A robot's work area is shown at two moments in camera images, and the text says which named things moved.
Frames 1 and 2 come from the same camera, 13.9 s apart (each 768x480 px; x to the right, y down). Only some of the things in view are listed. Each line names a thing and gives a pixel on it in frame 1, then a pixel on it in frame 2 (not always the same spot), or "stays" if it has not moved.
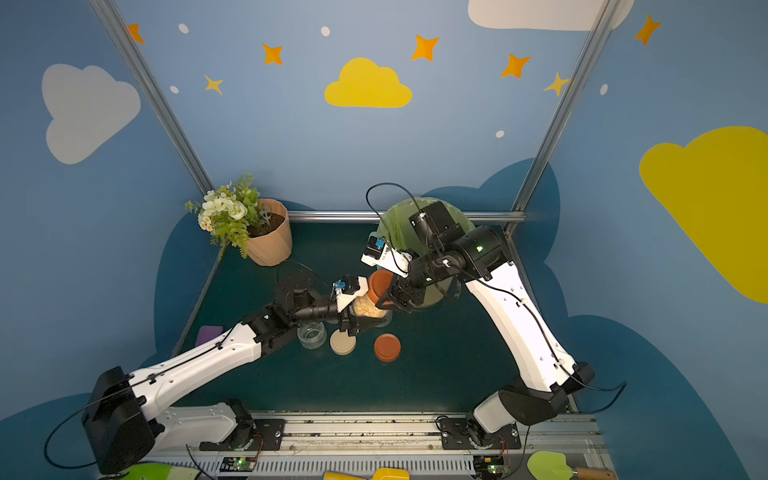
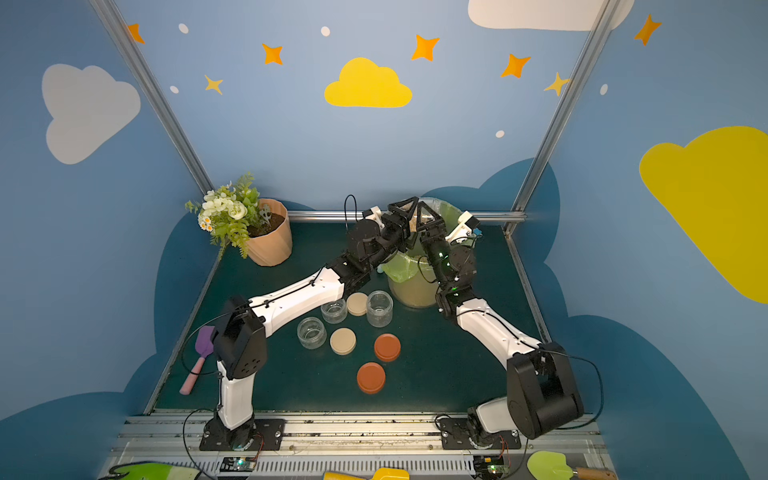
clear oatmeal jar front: (312, 335) stays
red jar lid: (379, 284) to (371, 377)
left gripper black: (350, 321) to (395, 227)
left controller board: (238, 464) stays
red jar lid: (387, 347) stays
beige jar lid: (341, 343) stays
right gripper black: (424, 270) to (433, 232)
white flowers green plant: (230, 212) stays
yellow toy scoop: (379, 474) stays
